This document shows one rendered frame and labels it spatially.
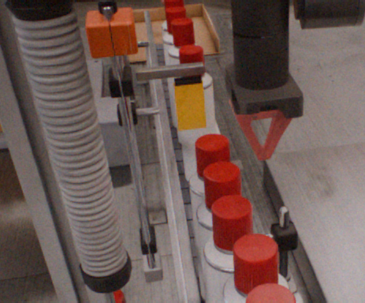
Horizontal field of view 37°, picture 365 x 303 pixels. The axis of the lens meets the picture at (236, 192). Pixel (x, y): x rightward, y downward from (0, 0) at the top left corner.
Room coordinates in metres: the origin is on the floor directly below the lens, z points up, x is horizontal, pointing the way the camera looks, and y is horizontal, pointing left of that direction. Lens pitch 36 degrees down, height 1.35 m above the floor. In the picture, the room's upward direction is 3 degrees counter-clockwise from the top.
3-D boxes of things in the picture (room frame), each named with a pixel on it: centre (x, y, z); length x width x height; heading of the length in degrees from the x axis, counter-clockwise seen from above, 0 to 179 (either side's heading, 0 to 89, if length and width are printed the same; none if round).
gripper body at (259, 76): (0.53, -0.03, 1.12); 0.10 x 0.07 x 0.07; 8
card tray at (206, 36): (1.44, 0.18, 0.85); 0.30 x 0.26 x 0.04; 9
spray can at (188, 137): (0.69, 0.05, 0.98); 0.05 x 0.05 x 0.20
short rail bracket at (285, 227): (0.51, -0.06, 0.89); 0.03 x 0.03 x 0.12; 9
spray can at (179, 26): (0.80, 0.07, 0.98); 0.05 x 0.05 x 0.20
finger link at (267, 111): (0.55, -0.03, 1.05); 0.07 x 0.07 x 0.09; 8
